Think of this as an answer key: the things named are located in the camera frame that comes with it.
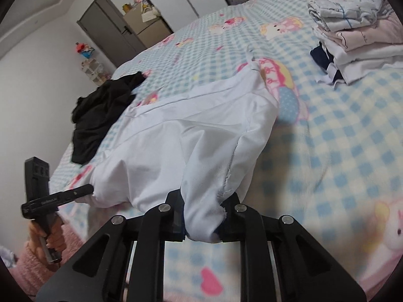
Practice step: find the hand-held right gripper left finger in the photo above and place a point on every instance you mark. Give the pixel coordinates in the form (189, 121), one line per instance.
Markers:
(176, 217)

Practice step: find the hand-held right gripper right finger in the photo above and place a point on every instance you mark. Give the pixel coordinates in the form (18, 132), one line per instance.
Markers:
(229, 226)

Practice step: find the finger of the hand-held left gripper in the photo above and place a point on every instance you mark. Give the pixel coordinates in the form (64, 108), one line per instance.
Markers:
(78, 192)

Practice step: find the white shirt with navy trim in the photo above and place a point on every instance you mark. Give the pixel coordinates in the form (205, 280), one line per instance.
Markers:
(189, 132)

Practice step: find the person's left forearm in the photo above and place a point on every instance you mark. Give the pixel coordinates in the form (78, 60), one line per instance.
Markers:
(28, 267)

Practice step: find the person's left hand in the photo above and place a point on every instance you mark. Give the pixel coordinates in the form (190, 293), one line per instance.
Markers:
(58, 236)

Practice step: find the black garment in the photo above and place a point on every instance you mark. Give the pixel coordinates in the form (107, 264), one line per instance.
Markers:
(94, 116)

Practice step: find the white storage shelf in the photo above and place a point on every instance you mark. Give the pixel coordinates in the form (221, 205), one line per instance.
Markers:
(94, 72)

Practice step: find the checkered cartoon printed blanket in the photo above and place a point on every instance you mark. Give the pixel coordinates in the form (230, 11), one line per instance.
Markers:
(330, 132)

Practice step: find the grey door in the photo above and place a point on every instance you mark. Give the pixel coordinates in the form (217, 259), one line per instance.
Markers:
(107, 28)

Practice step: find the beige refrigerator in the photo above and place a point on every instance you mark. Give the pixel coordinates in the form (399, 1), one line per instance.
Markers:
(148, 30)

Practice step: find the yellow jar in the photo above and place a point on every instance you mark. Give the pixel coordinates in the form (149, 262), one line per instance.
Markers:
(127, 8)

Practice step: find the folded white garment navy trim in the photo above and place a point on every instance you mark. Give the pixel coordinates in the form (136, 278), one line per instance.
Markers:
(362, 63)

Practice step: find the folded pale pink garment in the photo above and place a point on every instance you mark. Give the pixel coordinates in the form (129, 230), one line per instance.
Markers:
(371, 34)

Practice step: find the folded white printed garment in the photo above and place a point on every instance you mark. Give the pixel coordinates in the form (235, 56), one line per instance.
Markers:
(346, 9)

